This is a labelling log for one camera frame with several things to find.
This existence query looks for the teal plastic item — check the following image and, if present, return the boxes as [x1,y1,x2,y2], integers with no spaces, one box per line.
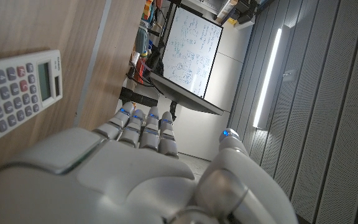
[134,26,149,58]

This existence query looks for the white pocket calculator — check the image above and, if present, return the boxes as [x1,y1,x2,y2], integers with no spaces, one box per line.
[0,49,63,147]

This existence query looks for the colourful puzzle cube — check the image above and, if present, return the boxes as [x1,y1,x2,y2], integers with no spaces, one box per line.
[142,0,154,20]

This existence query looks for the orange brick block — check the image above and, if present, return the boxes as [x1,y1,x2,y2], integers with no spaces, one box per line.
[134,57,146,84]

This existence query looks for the whiteboard on black stand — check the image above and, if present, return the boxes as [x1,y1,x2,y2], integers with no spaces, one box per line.
[161,6,224,100]

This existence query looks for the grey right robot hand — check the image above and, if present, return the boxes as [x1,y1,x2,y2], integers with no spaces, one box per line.
[0,101,300,224]

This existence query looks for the long ceiling light strip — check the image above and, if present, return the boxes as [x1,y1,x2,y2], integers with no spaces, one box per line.
[252,27,283,129]

